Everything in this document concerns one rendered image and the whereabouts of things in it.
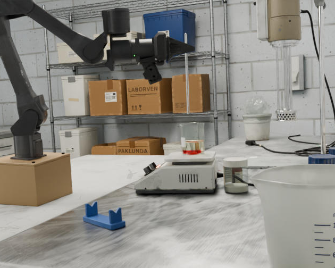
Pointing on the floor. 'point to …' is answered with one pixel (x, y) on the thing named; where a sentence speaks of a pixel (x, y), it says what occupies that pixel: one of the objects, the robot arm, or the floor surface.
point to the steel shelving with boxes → (135, 86)
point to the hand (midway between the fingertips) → (180, 49)
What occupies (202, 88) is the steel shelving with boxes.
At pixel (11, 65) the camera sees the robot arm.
